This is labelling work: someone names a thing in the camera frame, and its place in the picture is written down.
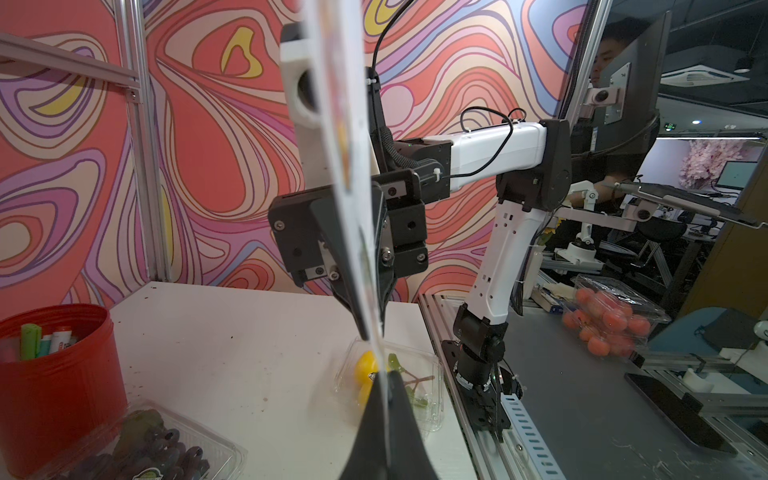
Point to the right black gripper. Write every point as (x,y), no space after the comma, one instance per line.
(360,228)

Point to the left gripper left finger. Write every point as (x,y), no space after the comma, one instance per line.
(368,458)

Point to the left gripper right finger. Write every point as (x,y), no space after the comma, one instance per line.
(408,458)

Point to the white fruit sticker sheet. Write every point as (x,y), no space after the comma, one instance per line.
(334,32)

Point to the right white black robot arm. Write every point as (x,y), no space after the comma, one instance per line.
(531,165)

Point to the clear box yellow fruit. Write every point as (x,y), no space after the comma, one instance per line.
(419,370)

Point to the clear box red fruit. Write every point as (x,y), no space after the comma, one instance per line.
(610,317)

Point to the clear box dark purple grapes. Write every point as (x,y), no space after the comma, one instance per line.
(149,441)

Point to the black computer monitor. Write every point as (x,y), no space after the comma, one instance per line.
(626,75)

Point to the red pen cup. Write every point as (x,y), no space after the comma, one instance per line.
(48,404)

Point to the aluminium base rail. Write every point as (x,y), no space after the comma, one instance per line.
(502,439)

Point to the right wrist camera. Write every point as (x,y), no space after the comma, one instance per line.
(296,73)

